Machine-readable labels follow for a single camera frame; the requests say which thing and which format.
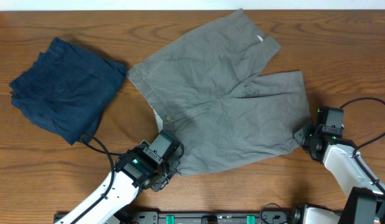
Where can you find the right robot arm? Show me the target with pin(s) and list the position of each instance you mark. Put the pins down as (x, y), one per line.
(365, 192)

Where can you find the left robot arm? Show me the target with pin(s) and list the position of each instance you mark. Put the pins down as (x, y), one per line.
(133, 172)

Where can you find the grey shorts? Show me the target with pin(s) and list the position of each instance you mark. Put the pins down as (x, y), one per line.
(208, 91)

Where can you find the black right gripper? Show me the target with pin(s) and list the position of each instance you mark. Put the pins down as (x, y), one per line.
(299, 135)

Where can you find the folded navy blue shorts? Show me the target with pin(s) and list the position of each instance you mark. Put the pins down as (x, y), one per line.
(67, 89)

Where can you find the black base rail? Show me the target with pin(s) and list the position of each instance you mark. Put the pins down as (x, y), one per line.
(271, 213)

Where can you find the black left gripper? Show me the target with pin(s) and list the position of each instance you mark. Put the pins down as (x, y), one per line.
(174, 163)

